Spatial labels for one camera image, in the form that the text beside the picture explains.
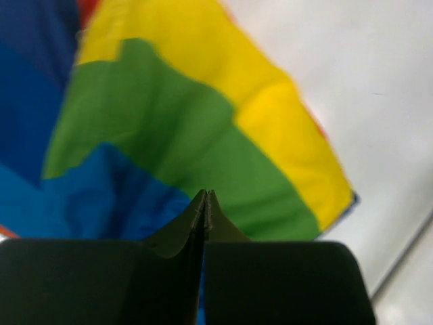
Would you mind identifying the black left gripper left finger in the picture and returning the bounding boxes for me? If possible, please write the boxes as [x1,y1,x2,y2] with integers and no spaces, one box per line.
[1,190,206,324]

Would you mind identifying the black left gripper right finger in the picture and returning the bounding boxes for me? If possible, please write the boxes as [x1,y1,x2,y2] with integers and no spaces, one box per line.
[204,191,376,324]

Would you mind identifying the rainbow striped shorts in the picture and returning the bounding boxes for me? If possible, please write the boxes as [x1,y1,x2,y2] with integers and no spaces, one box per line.
[1,1,356,243]

